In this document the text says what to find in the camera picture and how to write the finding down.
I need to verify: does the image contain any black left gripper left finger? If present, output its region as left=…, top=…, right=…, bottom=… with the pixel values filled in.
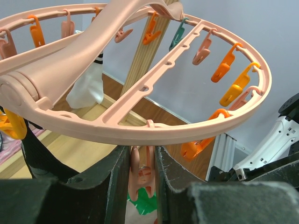
left=0, top=146, right=130, bottom=224

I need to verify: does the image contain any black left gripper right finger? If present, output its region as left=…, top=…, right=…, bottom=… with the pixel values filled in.
left=155, top=146, right=299, bottom=224

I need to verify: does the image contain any pink round clip hanger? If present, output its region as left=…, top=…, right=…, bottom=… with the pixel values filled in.
left=0, top=0, right=272, bottom=146

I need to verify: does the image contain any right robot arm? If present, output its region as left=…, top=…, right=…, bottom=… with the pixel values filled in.
left=156, top=95, right=299, bottom=224

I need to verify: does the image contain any green plastic tray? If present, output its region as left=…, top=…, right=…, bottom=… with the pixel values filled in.
left=127, top=188, right=157, bottom=215

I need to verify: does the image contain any pink cloth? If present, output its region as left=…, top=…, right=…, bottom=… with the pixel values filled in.
left=0, top=128, right=45, bottom=165

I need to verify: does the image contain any teal clothespin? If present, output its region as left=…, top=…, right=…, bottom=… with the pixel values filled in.
left=169, top=17, right=189, bottom=51

